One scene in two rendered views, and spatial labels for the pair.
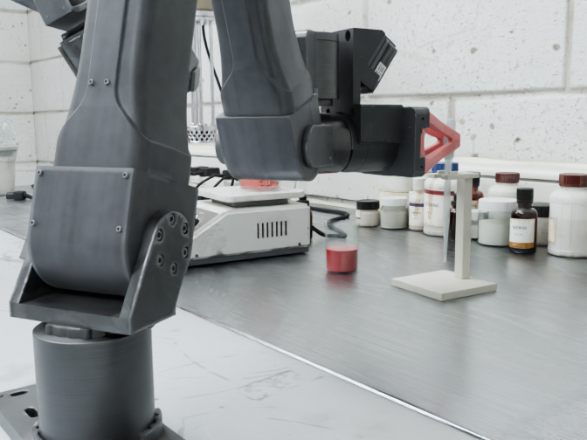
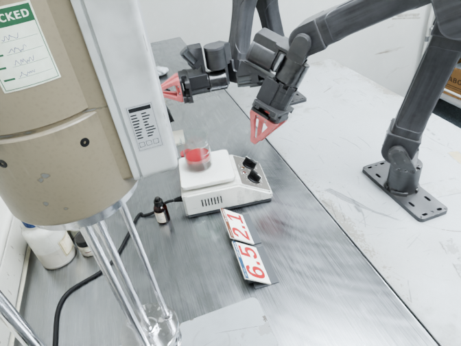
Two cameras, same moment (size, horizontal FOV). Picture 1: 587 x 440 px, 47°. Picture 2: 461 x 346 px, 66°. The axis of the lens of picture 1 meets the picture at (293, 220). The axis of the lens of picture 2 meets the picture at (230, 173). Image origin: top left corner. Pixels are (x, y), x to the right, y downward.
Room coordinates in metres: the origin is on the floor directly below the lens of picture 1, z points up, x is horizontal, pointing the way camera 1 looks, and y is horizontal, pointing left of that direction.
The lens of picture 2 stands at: (1.52, 0.39, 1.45)
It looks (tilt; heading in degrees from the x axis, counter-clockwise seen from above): 36 degrees down; 205
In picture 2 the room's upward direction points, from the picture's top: 9 degrees counter-clockwise
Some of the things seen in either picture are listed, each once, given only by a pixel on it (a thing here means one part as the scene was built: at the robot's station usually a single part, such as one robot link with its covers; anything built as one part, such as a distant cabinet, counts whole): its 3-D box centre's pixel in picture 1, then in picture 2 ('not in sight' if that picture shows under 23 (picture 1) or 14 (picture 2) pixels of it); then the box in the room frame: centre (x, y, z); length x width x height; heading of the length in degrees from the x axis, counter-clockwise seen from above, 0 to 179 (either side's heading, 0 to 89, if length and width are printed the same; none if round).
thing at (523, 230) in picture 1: (523, 220); not in sight; (0.91, -0.32, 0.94); 0.04 x 0.04 x 0.09
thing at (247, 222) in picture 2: not in sight; (240, 225); (1.03, 0.17, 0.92); 0.09 x 0.06 x 0.04; 34
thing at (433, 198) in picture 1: (444, 198); not in sight; (1.06, -0.24, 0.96); 0.06 x 0.06 x 0.11
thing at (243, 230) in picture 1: (233, 224); (219, 181); (0.92, 0.08, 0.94); 0.22 x 0.13 x 0.08; 120
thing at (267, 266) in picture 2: not in sight; (254, 261); (1.11, 0.23, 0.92); 0.09 x 0.06 x 0.04; 34
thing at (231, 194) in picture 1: (249, 192); (206, 168); (0.94, 0.06, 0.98); 0.12 x 0.12 x 0.01; 30
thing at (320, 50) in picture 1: (290, 98); (225, 62); (0.60, 0.00, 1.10); 0.12 x 0.09 x 0.12; 155
